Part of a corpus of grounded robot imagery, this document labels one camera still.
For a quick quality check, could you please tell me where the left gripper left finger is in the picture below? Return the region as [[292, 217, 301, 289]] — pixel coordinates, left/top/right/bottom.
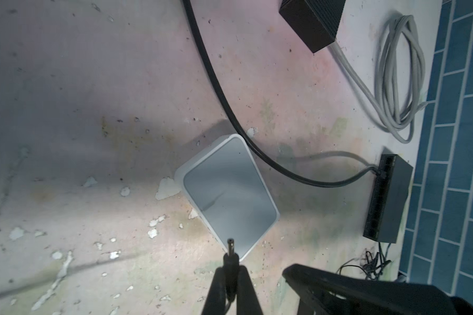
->
[[201, 267, 226, 315]]

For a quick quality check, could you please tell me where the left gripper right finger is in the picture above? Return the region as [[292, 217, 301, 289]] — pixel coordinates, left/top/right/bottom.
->
[[237, 265, 263, 315]]

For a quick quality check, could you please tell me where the dark grey network switch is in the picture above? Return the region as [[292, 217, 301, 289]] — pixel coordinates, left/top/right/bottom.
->
[[363, 154, 413, 244]]

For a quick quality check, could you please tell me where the grey ethernet cable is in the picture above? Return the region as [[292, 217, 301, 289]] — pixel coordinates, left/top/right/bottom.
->
[[328, 14, 428, 144]]

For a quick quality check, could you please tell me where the black ribbed box device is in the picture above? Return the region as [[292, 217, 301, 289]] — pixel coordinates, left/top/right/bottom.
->
[[279, 0, 346, 53]]

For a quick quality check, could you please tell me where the long black cable loop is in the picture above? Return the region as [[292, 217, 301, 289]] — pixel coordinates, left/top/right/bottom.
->
[[181, 0, 381, 188]]

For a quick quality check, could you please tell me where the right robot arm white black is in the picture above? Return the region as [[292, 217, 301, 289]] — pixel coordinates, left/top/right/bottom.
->
[[282, 264, 473, 314]]

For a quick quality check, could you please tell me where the white small router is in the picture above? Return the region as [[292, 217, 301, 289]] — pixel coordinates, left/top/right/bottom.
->
[[174, 134, 280, 259]]

